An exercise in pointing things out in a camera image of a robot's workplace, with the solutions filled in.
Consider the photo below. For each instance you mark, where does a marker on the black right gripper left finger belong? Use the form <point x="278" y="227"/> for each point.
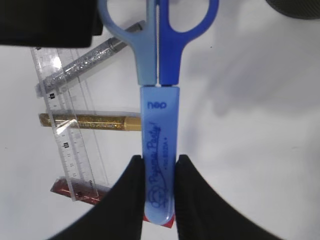
<point x="136" y="166"/>

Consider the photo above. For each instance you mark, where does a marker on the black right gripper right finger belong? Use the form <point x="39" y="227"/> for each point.
<point x="202" y="214"/>

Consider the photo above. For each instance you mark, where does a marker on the silver marker pen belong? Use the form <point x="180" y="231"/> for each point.
<point x="85" y="62"/>

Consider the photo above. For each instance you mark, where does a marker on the blue scissors with cover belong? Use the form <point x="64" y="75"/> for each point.
<point x="158" y="52"/>

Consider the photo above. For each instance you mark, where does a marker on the red marker pen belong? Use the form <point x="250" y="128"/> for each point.
<point x="122" y="205"/>

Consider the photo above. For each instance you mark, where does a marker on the clear plastic ruler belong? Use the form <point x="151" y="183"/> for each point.
<point x="68" y="102"/>

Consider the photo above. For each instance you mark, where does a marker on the gold marker pen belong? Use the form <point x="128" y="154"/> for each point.
<point x="90" y="122"/>

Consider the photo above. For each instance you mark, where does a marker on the black mesh pen holder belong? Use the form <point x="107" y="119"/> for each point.
<point x="297" y="9"/>

